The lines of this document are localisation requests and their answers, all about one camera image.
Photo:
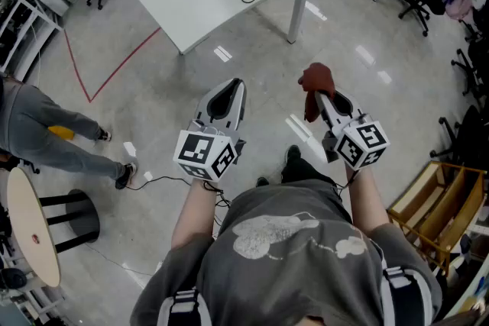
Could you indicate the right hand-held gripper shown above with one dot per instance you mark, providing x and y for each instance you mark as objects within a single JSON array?
[{"x": 363, "y": 141}]

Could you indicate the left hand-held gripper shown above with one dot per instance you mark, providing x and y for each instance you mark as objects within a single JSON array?
[{"x": 198, "y": 149}]

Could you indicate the red wiping cloth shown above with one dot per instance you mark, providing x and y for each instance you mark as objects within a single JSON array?
[{"x": 317, "y": 76}]

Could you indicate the person's right forearm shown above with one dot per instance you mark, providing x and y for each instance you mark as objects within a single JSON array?
[{"x": 368, "y": 202}]

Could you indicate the person's left forearm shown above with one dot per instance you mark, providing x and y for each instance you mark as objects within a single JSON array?
[{"x": 193, "y": 213}]

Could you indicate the person's black right shoe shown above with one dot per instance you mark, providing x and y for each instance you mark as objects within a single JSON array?
[{"x": 293, "y": 153}]

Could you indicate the person's black shoe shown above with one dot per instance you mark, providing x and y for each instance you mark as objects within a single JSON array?
[
  {"x": 262, "y": 181},
  {"x": 293, "y": 153}
]

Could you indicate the person's black trousers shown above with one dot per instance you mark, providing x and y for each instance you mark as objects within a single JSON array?
[{"x": 302, "y": 172}]

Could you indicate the person's black left shoe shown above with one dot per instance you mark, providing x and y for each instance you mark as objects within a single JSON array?
[{"x": 262, "y": 181}]

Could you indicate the red floor tape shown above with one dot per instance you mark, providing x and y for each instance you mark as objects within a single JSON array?
[{"x": 114, "y": 70}]

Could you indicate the wooden crate shelf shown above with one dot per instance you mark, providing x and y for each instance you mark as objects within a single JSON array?
[{"x": 435, "y": 202}]

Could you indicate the pink bag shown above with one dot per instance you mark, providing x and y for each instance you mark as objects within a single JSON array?
[{"x": 458, "y": 5}]

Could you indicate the yellow object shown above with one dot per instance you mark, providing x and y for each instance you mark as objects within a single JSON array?
[{"x": 61, "y": 132}]

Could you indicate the person's grey t-shirt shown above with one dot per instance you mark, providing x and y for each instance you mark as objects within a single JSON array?
[{"x": 286, "y": 278}]

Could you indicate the round wooden side table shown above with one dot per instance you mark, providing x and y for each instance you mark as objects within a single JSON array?
[{"x": 32, "y": 217}]

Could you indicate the white shelving rack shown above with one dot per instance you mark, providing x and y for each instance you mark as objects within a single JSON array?
[{"x": 23, "y": 15}]

